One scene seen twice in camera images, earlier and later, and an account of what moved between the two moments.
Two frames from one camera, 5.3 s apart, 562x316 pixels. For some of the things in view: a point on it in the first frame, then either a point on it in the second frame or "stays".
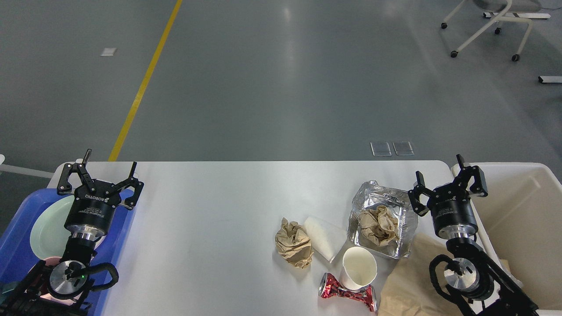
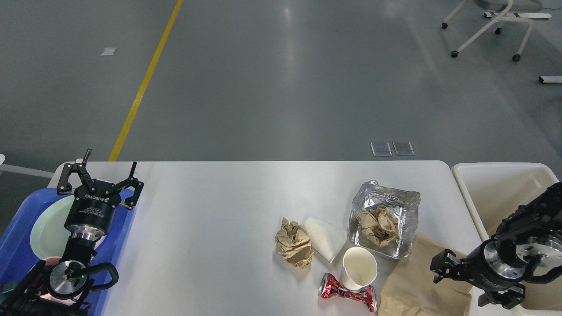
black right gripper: x=452 y=212 → x=483 y=266
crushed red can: x=329 y=286 stays
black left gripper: x=91 y=213 stays
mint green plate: x=48 y=235 stays
